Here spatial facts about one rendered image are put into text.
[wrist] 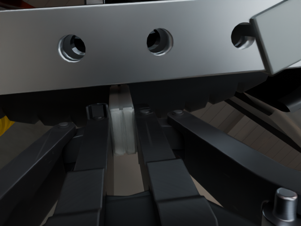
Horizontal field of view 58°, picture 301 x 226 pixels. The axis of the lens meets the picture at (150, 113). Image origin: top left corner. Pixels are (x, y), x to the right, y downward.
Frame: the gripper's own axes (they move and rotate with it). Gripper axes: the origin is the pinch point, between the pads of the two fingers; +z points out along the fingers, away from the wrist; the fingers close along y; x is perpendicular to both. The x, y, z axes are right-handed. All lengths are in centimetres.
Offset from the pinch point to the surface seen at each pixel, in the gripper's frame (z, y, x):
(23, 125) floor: 119, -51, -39
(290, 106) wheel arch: 11.3, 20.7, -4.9
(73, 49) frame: 0.3, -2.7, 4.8
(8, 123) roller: 11.6, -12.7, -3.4
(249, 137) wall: 428, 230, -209
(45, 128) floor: 131, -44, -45
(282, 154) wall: 433, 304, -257
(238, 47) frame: -3.6, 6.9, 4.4
